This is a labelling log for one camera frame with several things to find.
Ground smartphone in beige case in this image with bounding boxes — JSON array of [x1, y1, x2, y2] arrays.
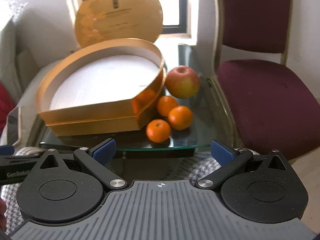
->
[[5, 105, 38, 147]]

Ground red yellow apple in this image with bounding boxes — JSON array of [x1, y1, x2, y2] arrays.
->
[[165, 66, 200, 99]]

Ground maroon upholstered chair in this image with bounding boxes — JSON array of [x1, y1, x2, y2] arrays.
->
[[214, 0, 320, 161]]

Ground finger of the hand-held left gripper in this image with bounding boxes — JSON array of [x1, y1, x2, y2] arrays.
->
[[0, 145, 42, 159]]

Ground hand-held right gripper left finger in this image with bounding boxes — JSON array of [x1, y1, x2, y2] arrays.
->
[[39, 138, 127, 190]]

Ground red jacket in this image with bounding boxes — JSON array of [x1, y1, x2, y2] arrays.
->
[[0, 82, 16, 136]]

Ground houndstooth trousers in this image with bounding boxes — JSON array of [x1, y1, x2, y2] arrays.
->
[[0, 147, 223, 233]]

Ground grey sofa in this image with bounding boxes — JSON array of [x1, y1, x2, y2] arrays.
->
[[0, 15, 84, 145]]

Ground gold heart-shaped box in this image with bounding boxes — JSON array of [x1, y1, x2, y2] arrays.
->
[[36, 38, 167, 137]]

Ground orange tangerine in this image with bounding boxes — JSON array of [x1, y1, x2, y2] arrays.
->
[[168, 105, 193, 130], [146, 119, 172, 142], [157, 95, 178, 117]]

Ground glass desktop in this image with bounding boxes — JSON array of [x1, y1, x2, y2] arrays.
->
[[26, 44, 239, 157]]

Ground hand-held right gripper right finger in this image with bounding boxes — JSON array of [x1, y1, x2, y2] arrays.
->
[[195, 139, 288, 189]]

